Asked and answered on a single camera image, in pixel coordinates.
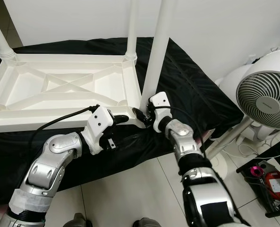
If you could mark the white plastic table top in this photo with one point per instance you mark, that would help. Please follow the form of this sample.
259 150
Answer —
26 90

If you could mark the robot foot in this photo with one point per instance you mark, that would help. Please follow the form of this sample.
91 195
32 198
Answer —
78 221
147 222

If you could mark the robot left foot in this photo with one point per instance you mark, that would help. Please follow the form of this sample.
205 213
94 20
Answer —
78 221

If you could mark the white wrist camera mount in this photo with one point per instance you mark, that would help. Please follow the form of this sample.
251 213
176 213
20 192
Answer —
158 101
99 122

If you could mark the white standing fan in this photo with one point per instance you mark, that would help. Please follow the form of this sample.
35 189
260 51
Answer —
262 94

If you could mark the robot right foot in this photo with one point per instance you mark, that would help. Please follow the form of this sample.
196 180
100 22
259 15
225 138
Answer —
147 222

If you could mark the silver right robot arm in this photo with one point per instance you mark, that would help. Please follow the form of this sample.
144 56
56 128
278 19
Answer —
187 142

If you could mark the white wall power socket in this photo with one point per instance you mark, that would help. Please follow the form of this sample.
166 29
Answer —
253 59

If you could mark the black cloth table cover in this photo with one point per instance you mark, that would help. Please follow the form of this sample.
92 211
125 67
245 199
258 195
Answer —
196 80

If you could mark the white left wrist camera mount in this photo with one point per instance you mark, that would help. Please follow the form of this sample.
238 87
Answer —
99 122

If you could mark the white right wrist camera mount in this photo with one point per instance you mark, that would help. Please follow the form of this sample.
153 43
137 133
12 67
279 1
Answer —
158 101

